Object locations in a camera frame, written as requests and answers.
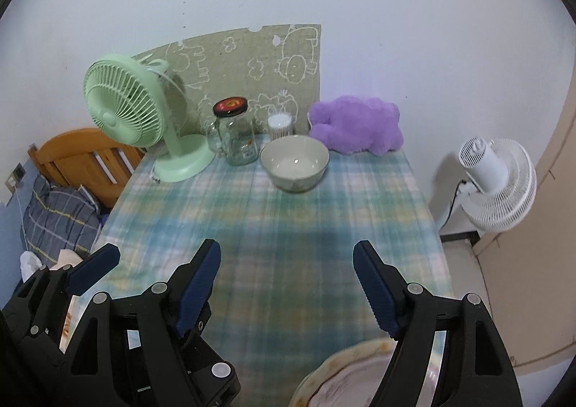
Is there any plaid tablecloth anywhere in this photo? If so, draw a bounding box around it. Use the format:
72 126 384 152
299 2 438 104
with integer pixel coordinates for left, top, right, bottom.
92 137 453 407

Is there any purple plush toy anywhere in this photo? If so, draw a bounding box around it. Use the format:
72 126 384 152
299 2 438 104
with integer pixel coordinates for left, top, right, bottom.
307 95 404 156

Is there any green desk fan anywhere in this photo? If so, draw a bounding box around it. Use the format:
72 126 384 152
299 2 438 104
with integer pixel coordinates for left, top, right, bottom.
82 53 216 183

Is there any cotton swab container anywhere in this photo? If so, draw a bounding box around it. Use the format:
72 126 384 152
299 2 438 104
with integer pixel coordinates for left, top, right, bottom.
267 112 298 141

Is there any beige door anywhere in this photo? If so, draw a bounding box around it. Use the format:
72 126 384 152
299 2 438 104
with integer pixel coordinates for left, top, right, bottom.
472 69 576 367

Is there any white cloth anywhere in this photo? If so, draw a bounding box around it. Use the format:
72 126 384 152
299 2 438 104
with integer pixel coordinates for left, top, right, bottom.
20 249 86 282

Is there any glass jar with dark lid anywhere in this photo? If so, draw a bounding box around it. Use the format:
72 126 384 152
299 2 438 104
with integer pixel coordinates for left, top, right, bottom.
212 96 258 166

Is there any blue plaid pillow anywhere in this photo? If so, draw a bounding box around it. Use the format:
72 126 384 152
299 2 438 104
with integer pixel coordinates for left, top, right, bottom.
24 175 102 257

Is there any yellow flower large plate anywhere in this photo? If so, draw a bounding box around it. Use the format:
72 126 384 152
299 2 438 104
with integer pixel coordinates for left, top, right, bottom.
290 337 451 407

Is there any black fan cable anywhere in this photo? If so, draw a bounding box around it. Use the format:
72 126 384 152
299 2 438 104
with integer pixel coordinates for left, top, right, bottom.
438 180 469 234

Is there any white fan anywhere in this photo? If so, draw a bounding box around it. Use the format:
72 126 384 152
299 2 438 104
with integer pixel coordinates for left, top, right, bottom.
458 137 537 232

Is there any small scalloped floral plate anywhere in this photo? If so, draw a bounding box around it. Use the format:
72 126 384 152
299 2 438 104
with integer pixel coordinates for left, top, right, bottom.
315 355 448 407

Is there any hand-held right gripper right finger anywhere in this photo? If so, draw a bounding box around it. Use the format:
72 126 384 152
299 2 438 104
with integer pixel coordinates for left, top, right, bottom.
353 240 525 407

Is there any small clear glass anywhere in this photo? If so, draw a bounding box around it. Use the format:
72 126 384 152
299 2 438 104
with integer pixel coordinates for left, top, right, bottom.
206 119 224 153

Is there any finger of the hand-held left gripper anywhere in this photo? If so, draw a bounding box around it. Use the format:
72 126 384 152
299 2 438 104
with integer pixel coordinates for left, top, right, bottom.
180 306 239 407
13 244 121 340

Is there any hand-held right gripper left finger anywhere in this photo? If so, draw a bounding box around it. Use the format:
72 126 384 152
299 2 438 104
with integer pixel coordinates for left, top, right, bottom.
58 240 221 407

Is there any floral ceramic bowl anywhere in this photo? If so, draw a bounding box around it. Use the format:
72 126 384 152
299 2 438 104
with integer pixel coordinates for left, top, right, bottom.
260 135 330 193

